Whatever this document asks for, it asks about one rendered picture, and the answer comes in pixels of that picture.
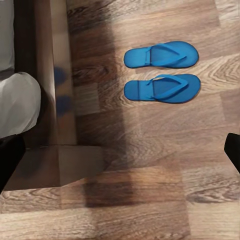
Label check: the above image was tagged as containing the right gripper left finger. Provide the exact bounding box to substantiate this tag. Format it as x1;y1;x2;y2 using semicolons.
0;133;26;192

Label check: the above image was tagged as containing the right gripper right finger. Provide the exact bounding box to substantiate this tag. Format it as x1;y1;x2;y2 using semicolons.
224;133;240;173

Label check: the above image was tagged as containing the sandal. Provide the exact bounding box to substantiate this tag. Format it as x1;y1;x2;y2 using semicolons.
124;41;199;69
124;74;201;103

